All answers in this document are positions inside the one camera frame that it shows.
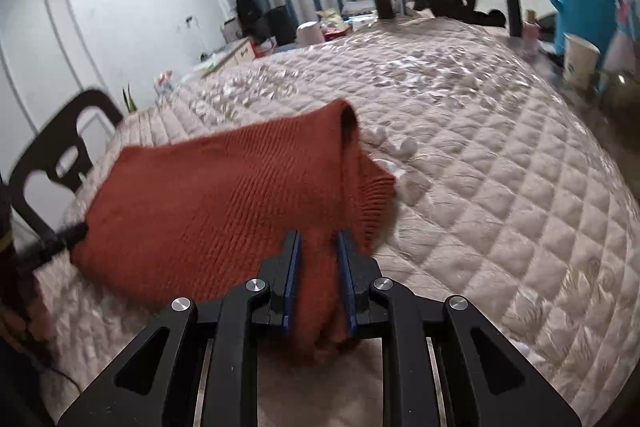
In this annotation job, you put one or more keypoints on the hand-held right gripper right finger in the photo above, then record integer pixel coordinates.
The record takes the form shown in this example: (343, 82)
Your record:
(346, 287)

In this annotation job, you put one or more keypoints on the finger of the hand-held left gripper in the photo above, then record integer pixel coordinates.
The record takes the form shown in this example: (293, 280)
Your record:
(60, 239)

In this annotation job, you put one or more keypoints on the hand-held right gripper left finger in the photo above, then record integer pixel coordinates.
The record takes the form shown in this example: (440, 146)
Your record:
(291, 287)

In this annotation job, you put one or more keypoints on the rust knitted sweater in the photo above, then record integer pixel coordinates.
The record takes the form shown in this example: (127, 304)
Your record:
(225, 207)

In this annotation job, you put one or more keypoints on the person's left hand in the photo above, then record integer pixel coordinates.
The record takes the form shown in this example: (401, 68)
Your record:
(30, 324)

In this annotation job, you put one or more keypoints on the green plant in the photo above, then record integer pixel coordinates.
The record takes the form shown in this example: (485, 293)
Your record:
(130, 99)

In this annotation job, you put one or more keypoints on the pink quilted blanket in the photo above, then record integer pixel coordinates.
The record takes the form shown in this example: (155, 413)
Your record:
(475, 157)

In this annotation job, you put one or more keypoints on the cardboard box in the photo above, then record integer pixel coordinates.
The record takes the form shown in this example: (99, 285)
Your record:
(237, 42)

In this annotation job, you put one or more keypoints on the white bucket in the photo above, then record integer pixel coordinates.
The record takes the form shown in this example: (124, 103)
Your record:
(309, 33)

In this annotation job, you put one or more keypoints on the pile of colourful packets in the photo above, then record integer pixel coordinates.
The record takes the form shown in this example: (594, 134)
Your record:
(340, 19)

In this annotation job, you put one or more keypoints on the black bag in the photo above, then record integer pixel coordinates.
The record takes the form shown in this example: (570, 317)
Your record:
(250, 14)

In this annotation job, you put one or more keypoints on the white paper cup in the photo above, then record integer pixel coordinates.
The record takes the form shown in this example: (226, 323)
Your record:
(581, 62)

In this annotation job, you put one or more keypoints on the clear glass jar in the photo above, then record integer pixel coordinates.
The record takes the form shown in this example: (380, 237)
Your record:
(620, 89)

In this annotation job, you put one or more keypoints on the pink white bottle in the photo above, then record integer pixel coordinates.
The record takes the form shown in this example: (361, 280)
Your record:
(620, 42)

